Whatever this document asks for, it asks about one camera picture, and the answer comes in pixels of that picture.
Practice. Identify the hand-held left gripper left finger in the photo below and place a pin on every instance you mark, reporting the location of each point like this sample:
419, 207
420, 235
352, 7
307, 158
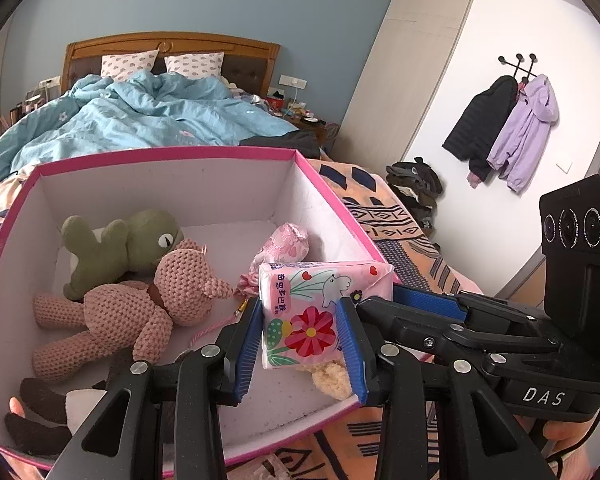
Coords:
247, 345

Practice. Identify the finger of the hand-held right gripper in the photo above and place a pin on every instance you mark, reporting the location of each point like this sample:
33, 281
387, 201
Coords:
410, 325
430, 302

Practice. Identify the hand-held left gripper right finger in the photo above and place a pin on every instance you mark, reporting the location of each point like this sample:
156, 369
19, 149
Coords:
350, 350

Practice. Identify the floral pink tissue pack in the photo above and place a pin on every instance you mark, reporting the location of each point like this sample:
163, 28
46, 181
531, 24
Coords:
305, 320

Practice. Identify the green frog plush toy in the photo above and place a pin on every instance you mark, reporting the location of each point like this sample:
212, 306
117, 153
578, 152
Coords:
145, 240

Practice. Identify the pink cardboard box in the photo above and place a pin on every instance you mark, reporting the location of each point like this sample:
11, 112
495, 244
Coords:
180, 195

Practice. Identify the person's right hand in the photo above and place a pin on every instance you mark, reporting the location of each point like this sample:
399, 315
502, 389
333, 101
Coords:
565, 435

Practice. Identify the cream fluffy plush toy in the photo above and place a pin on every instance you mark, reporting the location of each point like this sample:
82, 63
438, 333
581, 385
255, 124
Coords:
330, 380

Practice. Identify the orange navy patterned blanket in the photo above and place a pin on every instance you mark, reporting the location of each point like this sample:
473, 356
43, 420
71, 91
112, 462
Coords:
390, 220

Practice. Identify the pink knitted bear toy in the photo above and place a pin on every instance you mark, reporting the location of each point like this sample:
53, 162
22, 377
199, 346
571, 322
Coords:
180, 280

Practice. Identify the dark clothes pile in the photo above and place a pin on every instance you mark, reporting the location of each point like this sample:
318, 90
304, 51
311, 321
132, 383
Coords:
415, 185

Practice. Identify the purple hooded jacket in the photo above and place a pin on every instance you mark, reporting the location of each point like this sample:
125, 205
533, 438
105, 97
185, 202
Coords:
522, 135

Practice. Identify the black puffer jacket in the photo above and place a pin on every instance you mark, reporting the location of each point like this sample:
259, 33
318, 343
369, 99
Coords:
480, 125

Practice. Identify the dark grey garment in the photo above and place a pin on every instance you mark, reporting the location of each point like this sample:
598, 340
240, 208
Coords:
280, 141

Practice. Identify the black and white plush toy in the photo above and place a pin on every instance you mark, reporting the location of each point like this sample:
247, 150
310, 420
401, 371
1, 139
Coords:
35, 390

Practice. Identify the cluttered wooden nightstand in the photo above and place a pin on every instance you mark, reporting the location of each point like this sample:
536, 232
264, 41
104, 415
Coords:
305, 120

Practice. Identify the beige wardrobe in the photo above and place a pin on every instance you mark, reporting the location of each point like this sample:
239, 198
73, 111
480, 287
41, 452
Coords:
410, 60

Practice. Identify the light blue duvet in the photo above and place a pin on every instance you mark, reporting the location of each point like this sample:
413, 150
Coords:
155, 115

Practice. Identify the wooden bed headboard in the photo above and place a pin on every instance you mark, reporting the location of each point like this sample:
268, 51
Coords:
250, 67

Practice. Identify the white patterned pillow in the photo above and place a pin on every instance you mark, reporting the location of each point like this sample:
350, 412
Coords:
130, 64
195, 64

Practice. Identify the cluttered nightstand with bottles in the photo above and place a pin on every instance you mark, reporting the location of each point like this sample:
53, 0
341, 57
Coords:
25, 105

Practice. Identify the white wall switch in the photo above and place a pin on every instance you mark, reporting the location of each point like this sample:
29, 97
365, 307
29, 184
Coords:
564, 167

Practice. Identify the black wall coat hooks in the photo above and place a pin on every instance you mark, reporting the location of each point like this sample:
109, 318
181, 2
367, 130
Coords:
517, 65

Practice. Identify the white wall outlet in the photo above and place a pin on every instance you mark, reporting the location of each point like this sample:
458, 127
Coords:
49, 81
292, 80

